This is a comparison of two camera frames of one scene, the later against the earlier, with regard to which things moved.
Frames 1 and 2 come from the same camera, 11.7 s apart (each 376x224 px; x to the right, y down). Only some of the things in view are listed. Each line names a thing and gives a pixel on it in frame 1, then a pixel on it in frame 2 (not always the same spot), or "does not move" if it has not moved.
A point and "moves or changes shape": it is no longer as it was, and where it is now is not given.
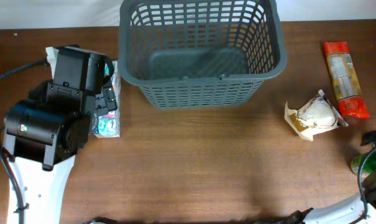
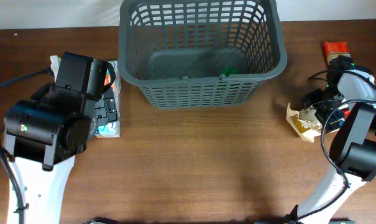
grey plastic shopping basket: [200, 54] does not move
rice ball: [316, 114] does not move
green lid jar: [370, 165] moves or changes shape
